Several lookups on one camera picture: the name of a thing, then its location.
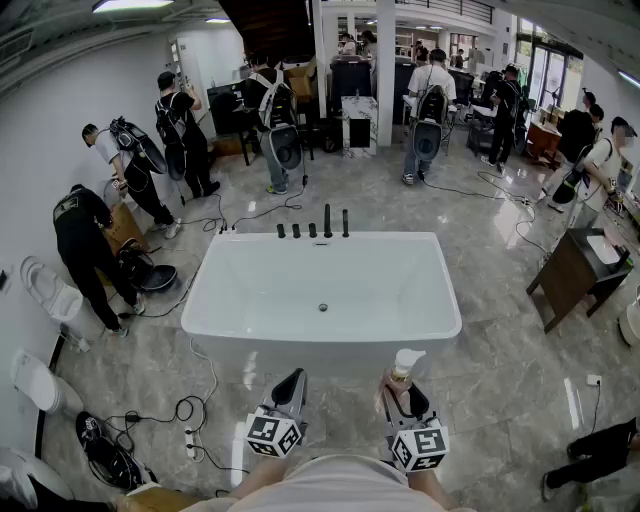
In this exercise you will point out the dark wooden staircase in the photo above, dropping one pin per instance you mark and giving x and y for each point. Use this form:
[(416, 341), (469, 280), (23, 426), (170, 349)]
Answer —
[(270, 25)]

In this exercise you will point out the white column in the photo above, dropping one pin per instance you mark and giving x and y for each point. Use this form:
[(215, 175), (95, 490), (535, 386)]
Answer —
[(386, 75)]

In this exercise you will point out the black oval pack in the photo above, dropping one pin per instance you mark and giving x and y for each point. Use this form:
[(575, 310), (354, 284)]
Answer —
[(157, 277)]

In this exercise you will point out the black backpack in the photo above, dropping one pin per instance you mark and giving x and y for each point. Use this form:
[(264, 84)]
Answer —
[(107, 455)]

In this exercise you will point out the black faucet spout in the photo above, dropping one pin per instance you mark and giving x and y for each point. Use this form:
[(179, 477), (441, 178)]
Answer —
[(328, 220)]

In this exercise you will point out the dark wooden vanity cabinet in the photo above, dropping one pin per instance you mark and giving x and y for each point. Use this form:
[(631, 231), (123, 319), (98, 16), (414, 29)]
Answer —
[(565, 280)]

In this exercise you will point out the marble pedestal cabinet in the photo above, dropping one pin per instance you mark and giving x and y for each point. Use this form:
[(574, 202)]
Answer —
[(360, 112)]

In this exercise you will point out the white air vent grille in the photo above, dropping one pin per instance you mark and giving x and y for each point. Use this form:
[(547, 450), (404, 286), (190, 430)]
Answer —
[(17, 47)]

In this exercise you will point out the white rounded plastic tray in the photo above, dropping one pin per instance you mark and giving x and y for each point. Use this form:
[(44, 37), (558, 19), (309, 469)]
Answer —
[(602, 249)]

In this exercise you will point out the black faucet knob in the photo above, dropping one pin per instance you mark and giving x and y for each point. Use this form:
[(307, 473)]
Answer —
[(280, 231), (312, 230), (296, 230)]

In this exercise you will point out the ceiling tube light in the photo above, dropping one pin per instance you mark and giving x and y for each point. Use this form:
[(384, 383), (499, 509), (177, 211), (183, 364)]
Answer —
[(132, 5)]

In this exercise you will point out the cardboard box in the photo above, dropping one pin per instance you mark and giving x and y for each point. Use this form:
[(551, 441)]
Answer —
[(122, 227)]

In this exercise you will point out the person's right forearm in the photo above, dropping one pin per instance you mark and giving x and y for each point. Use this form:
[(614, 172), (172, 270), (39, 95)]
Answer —
[(425, 487)]

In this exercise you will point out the brown wooden desk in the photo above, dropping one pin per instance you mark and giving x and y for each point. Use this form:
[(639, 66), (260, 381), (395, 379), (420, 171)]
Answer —
[(545, 140)]

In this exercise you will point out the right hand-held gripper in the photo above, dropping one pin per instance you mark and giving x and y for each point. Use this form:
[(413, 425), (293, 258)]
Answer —
[(420, 447)]

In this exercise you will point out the black desk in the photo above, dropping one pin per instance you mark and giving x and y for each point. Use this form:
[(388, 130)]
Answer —
[(222, 112)]

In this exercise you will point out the person's left forearm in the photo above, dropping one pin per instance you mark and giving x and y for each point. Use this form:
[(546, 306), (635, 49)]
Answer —
[(262, 475)]

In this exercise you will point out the brown wooden platform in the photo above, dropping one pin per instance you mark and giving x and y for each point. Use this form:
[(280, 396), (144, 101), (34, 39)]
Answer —
[(227, 146)]

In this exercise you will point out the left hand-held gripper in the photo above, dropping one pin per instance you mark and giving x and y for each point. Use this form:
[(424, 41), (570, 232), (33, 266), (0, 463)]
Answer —
[(262, 432)]

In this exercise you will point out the white wall-hung toilet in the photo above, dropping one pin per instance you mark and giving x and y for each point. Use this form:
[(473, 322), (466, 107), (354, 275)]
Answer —
[(50, 290)]

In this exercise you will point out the white round bin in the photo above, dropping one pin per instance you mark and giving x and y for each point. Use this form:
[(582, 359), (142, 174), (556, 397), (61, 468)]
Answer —
[(107, 192)]

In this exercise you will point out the white floor socket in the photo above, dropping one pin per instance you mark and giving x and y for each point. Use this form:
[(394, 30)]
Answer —
[(593, 380)]

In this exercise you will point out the white bathtub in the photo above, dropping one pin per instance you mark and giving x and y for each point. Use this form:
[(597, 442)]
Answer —
[(320, 280)]

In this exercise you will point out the person's white shirt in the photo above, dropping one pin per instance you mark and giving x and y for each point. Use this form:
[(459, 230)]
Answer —
[(340, 487)]

